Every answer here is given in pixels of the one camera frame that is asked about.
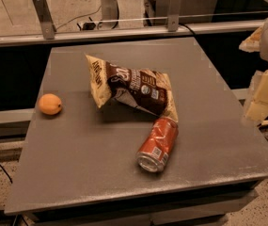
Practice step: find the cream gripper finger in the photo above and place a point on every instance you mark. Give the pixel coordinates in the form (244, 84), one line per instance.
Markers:
(256, 103)
(252, 43)

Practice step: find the red coke can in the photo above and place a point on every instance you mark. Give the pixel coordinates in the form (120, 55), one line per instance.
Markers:
(156, 149)

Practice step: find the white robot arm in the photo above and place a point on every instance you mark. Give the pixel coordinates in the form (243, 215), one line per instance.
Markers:
(263, 47)

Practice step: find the brown chip bag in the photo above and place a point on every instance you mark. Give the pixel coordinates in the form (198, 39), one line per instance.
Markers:
(144, 89)

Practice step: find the grey table base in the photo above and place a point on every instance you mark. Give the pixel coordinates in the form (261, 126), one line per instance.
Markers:
(187, 207)

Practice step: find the orange fruit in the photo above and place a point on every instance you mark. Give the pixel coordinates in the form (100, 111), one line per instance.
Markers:
(50, 104)

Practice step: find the horizontal metal rail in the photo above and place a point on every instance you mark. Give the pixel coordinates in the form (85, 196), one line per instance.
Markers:
(150, 32)

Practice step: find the right metal bracket post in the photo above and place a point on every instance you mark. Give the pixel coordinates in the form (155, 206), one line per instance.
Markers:
(173, 15)

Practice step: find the metal bracket post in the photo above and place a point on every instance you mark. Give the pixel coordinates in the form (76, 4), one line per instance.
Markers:
(45, 19)
(173, 15)

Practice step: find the left metal bracket post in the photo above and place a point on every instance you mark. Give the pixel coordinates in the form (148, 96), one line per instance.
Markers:
(45, 19)

